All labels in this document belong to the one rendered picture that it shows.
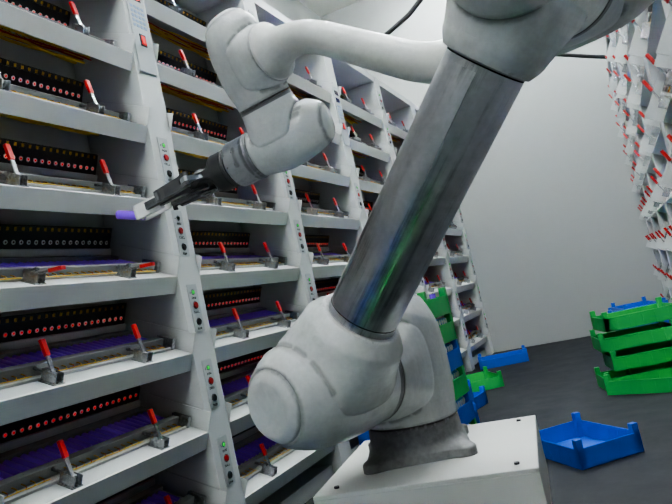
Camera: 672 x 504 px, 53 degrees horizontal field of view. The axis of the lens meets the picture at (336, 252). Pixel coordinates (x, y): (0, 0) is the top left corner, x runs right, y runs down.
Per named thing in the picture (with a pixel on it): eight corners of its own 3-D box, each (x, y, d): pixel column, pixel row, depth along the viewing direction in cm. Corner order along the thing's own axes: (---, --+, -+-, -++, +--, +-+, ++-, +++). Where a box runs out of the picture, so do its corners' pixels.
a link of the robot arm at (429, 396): (476, 403, 115) (448, 277, 117) (419, 433, 101) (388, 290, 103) (400, 408, 125) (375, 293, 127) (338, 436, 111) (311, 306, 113)
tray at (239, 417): (322, 392, 231) (327, 353, 230) (226, 439, 175) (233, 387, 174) (270, 378, 239) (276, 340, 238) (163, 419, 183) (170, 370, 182)
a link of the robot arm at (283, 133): (281, 171, 131) (248, 110, 128) (349, 137, 126) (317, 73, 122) (262, 186, 122) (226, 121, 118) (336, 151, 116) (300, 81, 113)
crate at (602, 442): (644, 450, 186) (637, 422, 187) (581, 470, 181) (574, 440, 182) (582, 436, 215) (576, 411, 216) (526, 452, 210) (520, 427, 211)
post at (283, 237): (355, 469, 236) (252, -7, 251) (345, 477, 228) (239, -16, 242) (305, 475, 244) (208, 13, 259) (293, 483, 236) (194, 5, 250)
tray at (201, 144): (275, 171, 237) (280, 132, 236) (168, 148, 182) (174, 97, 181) (226, 165, 245) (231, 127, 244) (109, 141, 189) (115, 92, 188)
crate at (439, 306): (451, 312, 204) (445, 286, 204) (429, 320, 186) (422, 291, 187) (364, 329, 217) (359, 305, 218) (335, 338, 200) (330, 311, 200)
